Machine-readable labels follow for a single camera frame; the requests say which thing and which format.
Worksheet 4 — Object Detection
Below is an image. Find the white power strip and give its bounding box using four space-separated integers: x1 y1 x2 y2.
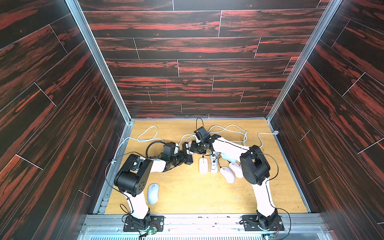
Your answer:
210 152 219 174

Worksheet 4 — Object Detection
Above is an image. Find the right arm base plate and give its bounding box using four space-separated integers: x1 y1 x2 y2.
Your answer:
239 213 285 232

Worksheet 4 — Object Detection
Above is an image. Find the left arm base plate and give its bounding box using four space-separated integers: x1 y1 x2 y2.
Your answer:
123 215 165 235

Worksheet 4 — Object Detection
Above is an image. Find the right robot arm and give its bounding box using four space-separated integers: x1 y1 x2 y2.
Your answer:
187 135 279 230

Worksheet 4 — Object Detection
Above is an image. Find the white mouse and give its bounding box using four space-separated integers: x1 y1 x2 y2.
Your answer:
148 184 160 205

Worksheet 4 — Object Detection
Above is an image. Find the pink mouse lower right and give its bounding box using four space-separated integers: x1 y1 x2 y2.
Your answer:
220 167 236 184

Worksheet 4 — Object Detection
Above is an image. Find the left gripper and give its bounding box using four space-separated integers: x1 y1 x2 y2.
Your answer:
168 150 190 167

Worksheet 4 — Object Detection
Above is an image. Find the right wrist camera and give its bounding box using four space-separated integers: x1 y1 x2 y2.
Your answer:
194 127 211 142

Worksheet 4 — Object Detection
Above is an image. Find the pink mouse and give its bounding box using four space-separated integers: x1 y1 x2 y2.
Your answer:
199 158 209 174
229 162 244 179
220 167 236 184

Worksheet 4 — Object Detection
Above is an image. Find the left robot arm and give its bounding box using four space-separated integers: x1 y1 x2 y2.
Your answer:
114 152 193 220

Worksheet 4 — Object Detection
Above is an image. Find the white power cable right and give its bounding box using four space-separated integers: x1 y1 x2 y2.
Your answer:
179 123 280 149

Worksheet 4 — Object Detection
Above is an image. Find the pink mouse middle right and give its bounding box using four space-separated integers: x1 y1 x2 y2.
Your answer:
229 162 244 179

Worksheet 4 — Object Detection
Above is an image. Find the light blue mouse upper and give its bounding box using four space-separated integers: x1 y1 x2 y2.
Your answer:
221 153 240 163

